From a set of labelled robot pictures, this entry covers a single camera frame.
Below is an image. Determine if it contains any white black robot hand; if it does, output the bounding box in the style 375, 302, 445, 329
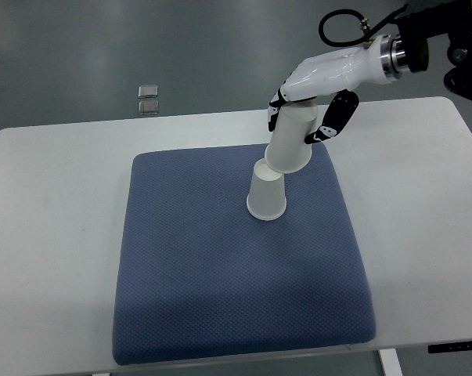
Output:
268, 35, 409, 144

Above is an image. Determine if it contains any white paper cup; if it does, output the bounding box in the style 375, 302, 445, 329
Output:
247, 158, 287, 221
265, 100, 318, 174

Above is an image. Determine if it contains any upper metal floor plate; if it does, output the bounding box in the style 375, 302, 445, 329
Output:
138, 84, 158, 99

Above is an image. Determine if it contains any metal floor plate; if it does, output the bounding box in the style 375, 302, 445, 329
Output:
138, 84, 158, 99
139, 99, 159, 116

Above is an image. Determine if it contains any lower metal floor plate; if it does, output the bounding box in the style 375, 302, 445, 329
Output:
139, 99, 159, 116

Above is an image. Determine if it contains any blue fabric cushion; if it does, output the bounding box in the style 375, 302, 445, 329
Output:
112, 144, 376, 366

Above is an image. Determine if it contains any white table leg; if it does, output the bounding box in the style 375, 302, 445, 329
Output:
378, 349, 403, 376

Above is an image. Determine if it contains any black table control panel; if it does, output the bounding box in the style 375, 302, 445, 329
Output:
427, 341, 472, 354

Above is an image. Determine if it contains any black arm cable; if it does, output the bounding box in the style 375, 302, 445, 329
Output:
318, 3, 411, 47

